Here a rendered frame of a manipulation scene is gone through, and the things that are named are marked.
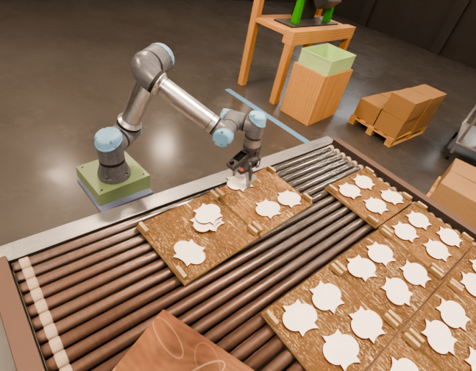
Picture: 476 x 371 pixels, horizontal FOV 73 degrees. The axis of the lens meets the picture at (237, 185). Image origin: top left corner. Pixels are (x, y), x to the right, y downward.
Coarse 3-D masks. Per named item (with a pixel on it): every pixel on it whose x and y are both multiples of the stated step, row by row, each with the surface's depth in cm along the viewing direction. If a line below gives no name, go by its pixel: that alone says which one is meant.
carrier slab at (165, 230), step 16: (176, 208) 148; (192, 208) 150; (224, 208) 154; (144, 224) 137; (160, 224) 139; (176, 224) 140; (192, 224) 142; (240, 224) 148; (160, 240) 132; (176, 240) 134; (208, 240) 137; (224, 240) 139; (240, 240) 140; (160, 256) 128; (208, 256) 131; (224, 256) 132; (176, 272) 122; (192, 272) 123
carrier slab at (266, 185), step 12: (264, 180) 176; (276, 180) 178; (228, 192) 163; (240, 192) 165; (252, 192) 167; (264, 192) 169; (276, 192) 170; (228, 204) 156; (240, 204) 158; (252, 204) 160; (312, 204) 169; (240, 216) 152; (252, 216) 153; (276, 216) 156; (288, 216) 158; (264, 228) 149
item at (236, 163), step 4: (240, 152) 142; (244, 152) 142; (248, 152) 141; (236, 156) 142; (240, 156) 141; (244, 156) 141; (248, 156) 142; (232, 160) 140; (236, 160) 140; (240, 160) 140; (244, 160) 142; (228, 164) 140; (232, 164) 139; (236, 164) 139; (240, 164) 141; (232, 168) 138; (236, 168) 140
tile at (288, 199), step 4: (284, 192) 170; (288, 192) 171; (292, 192) 172; (280, 196) 167; (284, 196) 168; (288, 196) 169; (292, 196) 169; (296, 196) 170; (280, 200) 165; (284, 200) 165; (288, 200) 166; (292, 200) 166; (296, 200) 167; (280, 204) 164; (284, 204) 163; (288, 204) 164; (292, 204) 164; (296, 204) 165; (300, 204) 166
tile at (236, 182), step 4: (232, 176) 155; (236, 176) 155; (240, 176) 156; (244, 176) 156; (228, 180) 152; (232, 180) 152; (236, 180) 153; (240, 180) 153; (244, 180) 154; (228, 184) 150; (232, 184) 150; (236, 184) 151; (240, 184) 151; (244, 184) 152; (232, 188) 148; (236, 188) 148; (240, 188) 149; (244, 188) 149
